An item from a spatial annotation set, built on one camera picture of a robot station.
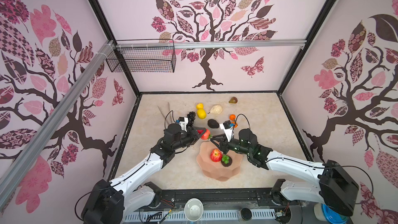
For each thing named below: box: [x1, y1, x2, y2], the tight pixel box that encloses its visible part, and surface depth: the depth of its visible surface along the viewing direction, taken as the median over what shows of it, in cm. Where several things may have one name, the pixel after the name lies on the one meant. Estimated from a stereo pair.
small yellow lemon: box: [195, 102, 204, 110], surface depth 109 cm
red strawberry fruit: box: [200, 128, 213, 140], surface depth 76 cm
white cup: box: [183, 197, 204, 222], surface depth 71 cm
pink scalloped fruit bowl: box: [196, 141, 244, 182], surface depth 84 cm
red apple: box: [209, 148, 223, 163], surface depth 83 cm
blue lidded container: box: [314, 202, 353, 224], surface depth 62 cm
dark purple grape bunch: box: [186, 111, 196, 127], surface depth 101 cm
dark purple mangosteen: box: [220, 154, 233, 167], surface depth 83 cm
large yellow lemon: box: [196, 108, 207, 120], surface depth 105 cm
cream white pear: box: [207, 104, 223, 115], surface depth 106 cm
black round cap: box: [240, 207, 253, 221], surface depth 63 cm
